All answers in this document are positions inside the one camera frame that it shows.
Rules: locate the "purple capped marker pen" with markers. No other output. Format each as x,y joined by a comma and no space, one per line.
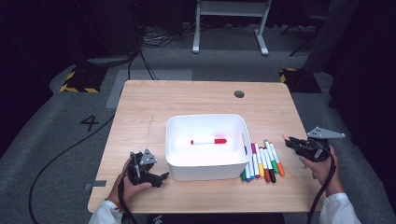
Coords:
247,178

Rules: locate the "grey round stand base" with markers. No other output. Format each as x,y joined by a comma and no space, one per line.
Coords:
109,60

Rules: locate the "black capped marker pen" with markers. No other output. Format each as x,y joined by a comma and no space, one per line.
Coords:
272,179

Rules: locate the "dark green capped marker pen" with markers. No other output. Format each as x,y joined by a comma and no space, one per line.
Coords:
243,176

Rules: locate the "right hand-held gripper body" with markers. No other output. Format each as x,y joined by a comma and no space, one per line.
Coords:
316,151

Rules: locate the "yellow black striped floor pad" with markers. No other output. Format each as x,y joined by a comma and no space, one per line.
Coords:
300,82
82,82

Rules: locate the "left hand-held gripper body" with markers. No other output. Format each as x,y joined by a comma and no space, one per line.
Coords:
141,171

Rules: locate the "red capped marker pen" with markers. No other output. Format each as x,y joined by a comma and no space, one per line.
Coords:
208,142

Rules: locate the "person's right hand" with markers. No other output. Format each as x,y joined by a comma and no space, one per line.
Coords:
327,174

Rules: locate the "peach capped marker pen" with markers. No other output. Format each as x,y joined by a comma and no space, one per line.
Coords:
284,136

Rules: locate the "orange capped marker pen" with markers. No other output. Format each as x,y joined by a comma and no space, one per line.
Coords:
281,171

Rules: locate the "grey curtain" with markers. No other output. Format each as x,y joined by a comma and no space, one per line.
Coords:
330,37

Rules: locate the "white plastic box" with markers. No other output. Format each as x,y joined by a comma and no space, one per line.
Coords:
205,169

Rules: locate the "grey tape piece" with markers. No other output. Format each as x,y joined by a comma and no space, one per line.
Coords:
99,183

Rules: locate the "grey table grommet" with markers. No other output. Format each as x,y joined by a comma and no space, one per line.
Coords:
239,94

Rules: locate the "white desk frame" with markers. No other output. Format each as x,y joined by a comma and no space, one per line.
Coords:
232,8

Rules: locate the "light blue capped marker pen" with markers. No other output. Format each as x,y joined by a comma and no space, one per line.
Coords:
251,174

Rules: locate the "person's left hand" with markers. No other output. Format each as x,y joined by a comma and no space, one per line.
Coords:
124,191

